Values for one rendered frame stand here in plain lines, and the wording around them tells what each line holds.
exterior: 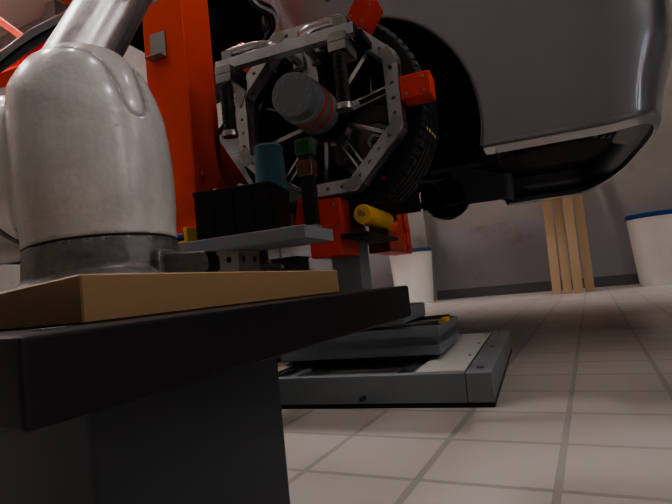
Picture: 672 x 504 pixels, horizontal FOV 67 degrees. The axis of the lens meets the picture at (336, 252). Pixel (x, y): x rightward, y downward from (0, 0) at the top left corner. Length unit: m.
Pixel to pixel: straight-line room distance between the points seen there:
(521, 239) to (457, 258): 0.83
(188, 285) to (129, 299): 0.05
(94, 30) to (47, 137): 0.38
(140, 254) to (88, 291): 0.20
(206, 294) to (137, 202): 0.17
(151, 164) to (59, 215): 0.10
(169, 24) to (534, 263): 5.54
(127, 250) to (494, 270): 6.36
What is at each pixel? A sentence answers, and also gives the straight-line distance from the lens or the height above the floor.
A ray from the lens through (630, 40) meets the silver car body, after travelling 2.01.
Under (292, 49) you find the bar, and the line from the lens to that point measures 1.48.
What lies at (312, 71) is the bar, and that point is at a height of 0.97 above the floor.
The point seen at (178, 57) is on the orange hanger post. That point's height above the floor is 1.08.
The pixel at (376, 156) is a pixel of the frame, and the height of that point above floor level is 0.67.
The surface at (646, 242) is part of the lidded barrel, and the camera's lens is 5.91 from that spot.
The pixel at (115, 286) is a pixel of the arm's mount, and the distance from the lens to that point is 0.35.
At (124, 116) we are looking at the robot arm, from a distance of 0.57.
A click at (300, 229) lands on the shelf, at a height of 0.44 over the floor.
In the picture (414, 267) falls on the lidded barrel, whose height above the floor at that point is 0.44.
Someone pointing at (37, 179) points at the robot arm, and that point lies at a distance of 0.56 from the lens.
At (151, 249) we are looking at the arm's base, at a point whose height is 0.36.
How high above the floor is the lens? 0.31
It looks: 4 degrees up
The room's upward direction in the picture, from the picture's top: 6 degrees counter-clockwise
